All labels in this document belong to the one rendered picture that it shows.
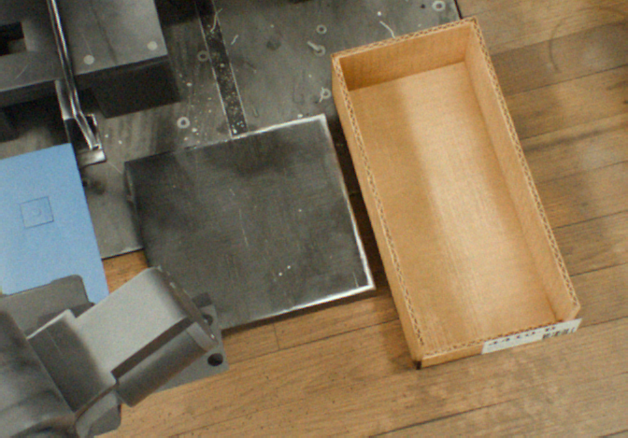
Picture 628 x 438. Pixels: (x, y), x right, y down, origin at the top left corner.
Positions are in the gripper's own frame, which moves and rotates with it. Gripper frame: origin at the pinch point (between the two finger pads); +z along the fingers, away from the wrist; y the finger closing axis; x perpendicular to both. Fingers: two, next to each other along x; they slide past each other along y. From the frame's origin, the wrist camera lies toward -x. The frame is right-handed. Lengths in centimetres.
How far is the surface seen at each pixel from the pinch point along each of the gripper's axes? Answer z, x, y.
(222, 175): 12.7, -14.3, 5.9
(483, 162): 11.0, -35.3, 1.4
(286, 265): 7.9, -17.1, -1.8
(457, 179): 10.6, -32.8, 0.6
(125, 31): 13.0, -10.1, 18.8
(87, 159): 8.3, -4.7, 10.4
